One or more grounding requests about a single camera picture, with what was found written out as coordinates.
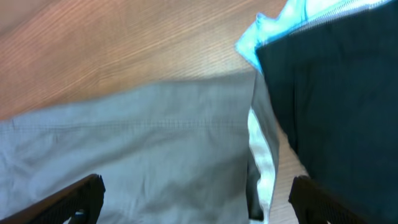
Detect light blue garment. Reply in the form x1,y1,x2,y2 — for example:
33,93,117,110
236,0,390,72

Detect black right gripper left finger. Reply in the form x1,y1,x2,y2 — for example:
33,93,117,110
1,174,106,224

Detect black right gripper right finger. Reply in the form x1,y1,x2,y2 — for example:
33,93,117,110
289,175,366,224

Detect grey shorts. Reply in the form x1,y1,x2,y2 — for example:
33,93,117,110
1,72,279,223

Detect black garment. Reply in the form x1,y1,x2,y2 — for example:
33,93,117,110
257,1,397,223

